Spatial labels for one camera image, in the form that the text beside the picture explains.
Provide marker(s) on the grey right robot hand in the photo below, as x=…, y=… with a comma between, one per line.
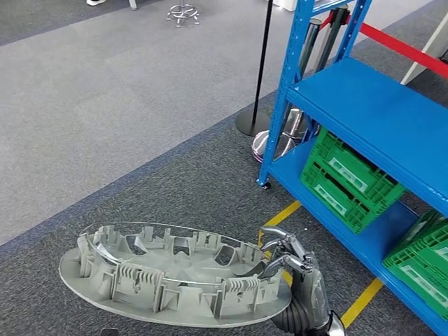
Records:
x=311, y=292

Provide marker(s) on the grey plastic wheel hubcap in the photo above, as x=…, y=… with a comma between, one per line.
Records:
x=182, y=266

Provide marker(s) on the blue metal shelf rack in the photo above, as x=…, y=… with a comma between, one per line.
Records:
x=367, y=106

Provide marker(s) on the green folded plastic crate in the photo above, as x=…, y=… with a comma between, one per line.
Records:
x=350, y=204
x=420, y=259

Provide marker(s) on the black stanchion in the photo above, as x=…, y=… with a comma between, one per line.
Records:
x=252, y=123

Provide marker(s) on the red barrier belt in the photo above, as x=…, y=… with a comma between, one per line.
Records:
x=402, y=50

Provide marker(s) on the white desk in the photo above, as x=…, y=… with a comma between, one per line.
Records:
x=423, y=51

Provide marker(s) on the chrome stool base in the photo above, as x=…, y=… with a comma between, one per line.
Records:
x=182, y=11

